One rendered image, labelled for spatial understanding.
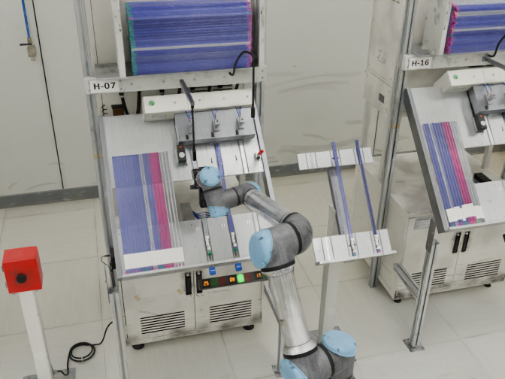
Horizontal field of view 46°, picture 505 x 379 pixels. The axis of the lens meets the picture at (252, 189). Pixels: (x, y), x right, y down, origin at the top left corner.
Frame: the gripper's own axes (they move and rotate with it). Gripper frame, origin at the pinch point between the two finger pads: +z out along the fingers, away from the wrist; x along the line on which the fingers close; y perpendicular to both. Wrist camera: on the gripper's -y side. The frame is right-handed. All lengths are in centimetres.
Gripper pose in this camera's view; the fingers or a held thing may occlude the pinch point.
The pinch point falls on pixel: (198, 188)
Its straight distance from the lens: 254.9
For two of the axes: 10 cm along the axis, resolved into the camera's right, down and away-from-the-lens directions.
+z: -2.2, 0.7, 9.7
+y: -1.3, -9.9, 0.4
